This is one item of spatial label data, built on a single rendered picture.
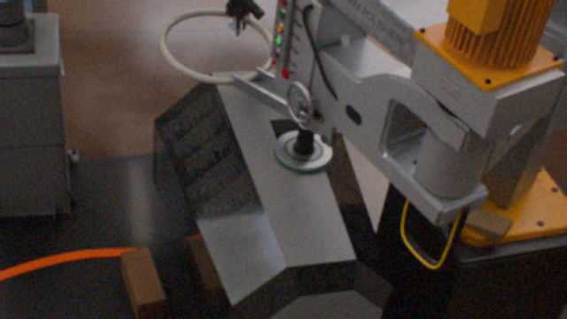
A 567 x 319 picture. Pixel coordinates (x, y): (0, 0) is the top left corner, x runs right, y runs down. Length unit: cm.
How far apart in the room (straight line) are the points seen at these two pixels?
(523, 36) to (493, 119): 21
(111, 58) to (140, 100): 44
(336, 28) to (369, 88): 28
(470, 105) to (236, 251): 110
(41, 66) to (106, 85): 134
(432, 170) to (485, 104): 36
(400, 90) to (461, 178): 30
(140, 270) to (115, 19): 219
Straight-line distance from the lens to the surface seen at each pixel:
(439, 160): 237
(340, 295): 278
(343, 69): 262
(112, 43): 514
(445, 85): 221
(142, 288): 353
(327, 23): 266
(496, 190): 319
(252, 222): 291
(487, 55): 215
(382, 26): 238
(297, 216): 289
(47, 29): 370
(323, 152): 312
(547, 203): 331
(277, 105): 307
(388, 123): 251
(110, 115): 458
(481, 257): 306
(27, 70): 350
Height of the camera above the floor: 284
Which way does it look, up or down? 41 degrees down
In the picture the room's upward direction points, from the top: 9 degrees clockwise
